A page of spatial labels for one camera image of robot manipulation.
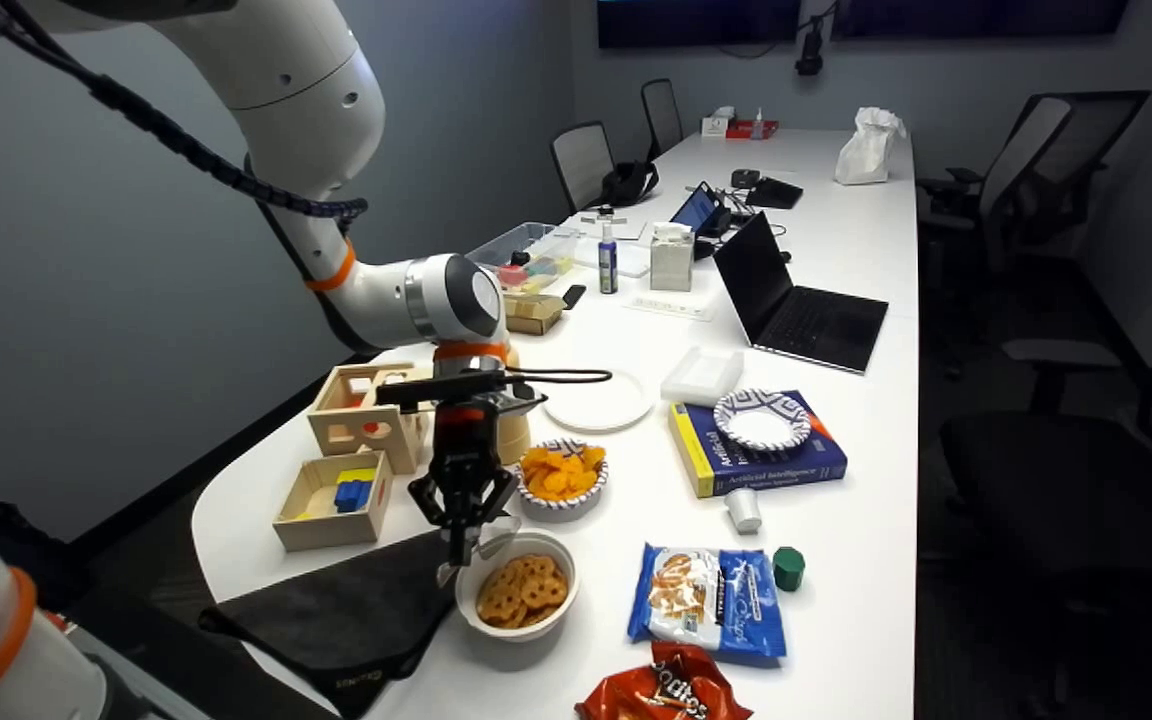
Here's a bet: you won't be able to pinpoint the blue snack bag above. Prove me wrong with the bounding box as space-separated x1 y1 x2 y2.
626 539 791 674

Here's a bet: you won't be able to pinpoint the blue box with yellow edge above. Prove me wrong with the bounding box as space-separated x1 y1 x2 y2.
664 389 854 504

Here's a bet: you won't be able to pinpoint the white plastic bag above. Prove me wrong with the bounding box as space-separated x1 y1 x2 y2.
834 105 912 189

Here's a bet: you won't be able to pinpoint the black webcam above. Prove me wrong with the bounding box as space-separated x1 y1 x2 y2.
791 0 834 79

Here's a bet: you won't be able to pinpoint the white bowl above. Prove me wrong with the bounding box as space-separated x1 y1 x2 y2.
453 530 584 644

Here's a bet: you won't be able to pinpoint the metal spoon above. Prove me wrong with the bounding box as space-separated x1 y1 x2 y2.
432 552 473 596

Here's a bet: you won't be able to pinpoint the red chip bag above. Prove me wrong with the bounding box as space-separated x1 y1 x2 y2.
572 640 755 720

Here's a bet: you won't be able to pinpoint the black laptop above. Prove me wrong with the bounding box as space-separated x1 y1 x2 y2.
713 211 893 378

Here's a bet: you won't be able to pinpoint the tablet with blue screen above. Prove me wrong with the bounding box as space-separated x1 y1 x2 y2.
669 182 731 241

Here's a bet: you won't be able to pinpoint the white paper plate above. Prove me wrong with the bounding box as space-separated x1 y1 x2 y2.
542 366 661 436

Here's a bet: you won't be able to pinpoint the small spray bottle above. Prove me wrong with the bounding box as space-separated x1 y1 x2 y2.
596 225 626 299

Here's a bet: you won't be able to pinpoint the white plastic container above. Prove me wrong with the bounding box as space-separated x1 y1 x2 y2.
657 339 750 408

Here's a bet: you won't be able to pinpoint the small white cup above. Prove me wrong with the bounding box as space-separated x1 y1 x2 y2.
724 486 770 539

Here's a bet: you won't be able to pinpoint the pretzels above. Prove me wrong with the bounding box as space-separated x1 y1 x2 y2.
473 552 572 631

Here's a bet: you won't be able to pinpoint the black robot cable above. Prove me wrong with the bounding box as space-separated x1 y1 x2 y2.
0 0 373 225

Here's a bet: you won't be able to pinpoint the black office chair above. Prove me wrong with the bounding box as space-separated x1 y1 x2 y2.
918 87 1152 271
942 284 1152 578

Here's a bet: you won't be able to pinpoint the black cloth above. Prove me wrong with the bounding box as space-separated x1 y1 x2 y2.
198 534 467 720

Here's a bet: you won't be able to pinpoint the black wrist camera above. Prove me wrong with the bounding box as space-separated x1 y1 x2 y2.
373 366 616 415

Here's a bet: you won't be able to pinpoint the wooden tray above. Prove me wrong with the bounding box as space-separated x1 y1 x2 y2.
269 447 397 556

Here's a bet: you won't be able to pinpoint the patterned small bowl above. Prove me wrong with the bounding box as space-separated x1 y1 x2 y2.
518 436 611 519

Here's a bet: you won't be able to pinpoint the black pouch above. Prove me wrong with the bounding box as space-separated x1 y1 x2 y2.
745 176 810 211

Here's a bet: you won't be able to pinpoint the wall monitor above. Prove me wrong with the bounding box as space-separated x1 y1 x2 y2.
830 0 1132 39
596 0 806 55

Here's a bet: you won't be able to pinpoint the grey office chair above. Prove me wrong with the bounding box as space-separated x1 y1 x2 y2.
636 75 688 161
549 122 620 216

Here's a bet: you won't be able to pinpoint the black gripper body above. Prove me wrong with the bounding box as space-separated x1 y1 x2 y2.
412 402 518 515

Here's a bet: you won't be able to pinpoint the wooden shape sorter box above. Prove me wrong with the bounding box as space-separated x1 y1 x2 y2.
304 358 440 480

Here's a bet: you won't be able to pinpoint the blue block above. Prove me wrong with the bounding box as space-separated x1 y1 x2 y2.
332 475 378 515

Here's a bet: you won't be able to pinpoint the orange crackers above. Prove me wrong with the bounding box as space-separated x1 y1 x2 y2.
522 445 603 504

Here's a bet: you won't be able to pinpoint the brown cardboard box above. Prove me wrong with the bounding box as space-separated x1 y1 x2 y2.
502 290 567 339

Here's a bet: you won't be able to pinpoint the clear plastic bin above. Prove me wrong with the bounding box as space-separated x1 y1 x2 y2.
466 216 581 295

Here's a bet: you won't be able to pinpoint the black bag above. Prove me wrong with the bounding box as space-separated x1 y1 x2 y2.
596 155 664 207

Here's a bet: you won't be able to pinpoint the white tissue box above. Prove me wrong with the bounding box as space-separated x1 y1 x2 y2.
649 222 698 295

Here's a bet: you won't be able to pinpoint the green cap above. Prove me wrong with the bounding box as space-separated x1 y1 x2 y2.
770 545 810 596

